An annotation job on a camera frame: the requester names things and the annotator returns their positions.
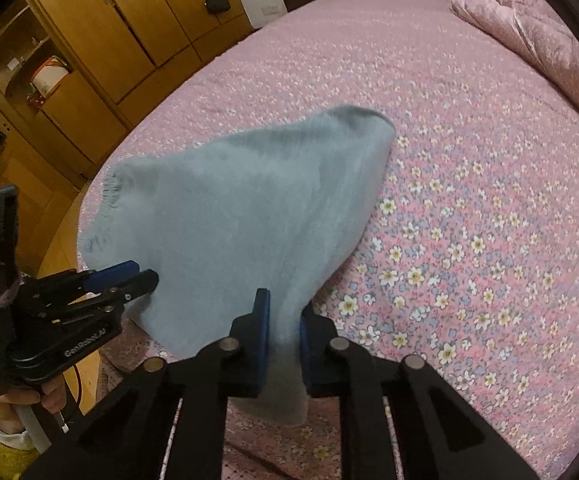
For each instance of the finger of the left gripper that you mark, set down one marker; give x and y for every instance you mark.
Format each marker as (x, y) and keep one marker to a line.
(115, 298)
(101, 280)

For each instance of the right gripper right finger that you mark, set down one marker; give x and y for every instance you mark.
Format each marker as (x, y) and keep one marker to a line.
(399, 419)

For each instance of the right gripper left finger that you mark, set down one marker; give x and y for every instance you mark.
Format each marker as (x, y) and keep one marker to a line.
(166, 420)

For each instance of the grey-green pants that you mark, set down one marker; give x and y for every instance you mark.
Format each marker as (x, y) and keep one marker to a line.
(279, 208)

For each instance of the yellow sleeve forearm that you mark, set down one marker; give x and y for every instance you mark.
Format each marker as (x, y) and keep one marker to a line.
(17, 453)

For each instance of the left hand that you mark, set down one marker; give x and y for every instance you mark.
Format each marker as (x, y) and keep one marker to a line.
(52, 397)

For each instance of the pink floral bed sheet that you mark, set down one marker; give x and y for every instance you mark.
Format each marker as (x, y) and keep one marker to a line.
(471, 256)

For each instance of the wooden wardrobe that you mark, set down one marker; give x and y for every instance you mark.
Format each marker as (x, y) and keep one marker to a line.
(76, 76)

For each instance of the pink floral duvet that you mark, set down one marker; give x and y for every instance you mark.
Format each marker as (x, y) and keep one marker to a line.
(534, 31)

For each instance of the black bag on wardrobe handle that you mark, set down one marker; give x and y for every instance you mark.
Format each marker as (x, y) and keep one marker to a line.
(217, 6)

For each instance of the wall socket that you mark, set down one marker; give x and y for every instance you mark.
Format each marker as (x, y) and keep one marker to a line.
(270, 10)

